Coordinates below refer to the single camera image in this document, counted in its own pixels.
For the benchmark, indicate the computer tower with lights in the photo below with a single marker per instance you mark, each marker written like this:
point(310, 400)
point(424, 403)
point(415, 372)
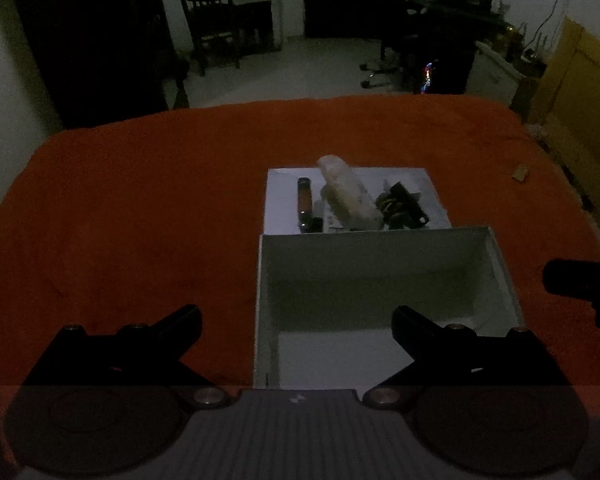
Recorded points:
point(430, 72)

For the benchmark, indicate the orange blanket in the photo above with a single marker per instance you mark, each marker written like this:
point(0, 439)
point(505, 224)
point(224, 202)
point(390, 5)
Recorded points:
point(130, 200)

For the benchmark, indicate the white box lid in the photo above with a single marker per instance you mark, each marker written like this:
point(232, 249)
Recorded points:
point(280, 200)

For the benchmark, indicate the white cardboard box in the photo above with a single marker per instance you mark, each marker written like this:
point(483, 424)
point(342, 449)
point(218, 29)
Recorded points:
point(330, 350)

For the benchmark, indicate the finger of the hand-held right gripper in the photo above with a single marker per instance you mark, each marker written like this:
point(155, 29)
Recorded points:
point(570, 277)

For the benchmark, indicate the black office chair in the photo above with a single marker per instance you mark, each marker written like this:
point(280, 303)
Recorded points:
point(397, 20)

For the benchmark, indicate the small yellow scrap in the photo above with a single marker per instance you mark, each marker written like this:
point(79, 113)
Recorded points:
point(520, 172)

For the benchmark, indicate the white cabinet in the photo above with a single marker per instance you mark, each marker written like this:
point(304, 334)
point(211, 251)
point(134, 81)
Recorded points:
point(490, 77)

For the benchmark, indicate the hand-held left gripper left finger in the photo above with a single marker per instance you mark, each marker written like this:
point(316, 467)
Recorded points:
point(187, 322)

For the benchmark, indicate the toy figure with basketball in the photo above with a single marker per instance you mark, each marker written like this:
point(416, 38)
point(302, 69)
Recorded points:
point(400, 207)

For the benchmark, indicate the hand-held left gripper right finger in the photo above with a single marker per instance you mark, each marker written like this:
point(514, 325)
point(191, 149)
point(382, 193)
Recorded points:
point(405, 322)

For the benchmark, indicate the dark wooden wardrobe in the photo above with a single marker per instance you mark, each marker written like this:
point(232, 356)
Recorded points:
point(90, 35)

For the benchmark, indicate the yellow wooden cabinet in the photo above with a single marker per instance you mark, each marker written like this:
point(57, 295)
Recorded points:
point(580, 85)

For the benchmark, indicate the dark desk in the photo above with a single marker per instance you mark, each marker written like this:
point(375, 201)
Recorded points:
point(455, 15)

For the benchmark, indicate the brown folding knife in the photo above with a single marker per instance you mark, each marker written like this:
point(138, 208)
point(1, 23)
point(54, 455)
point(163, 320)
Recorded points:
point(304, 200)

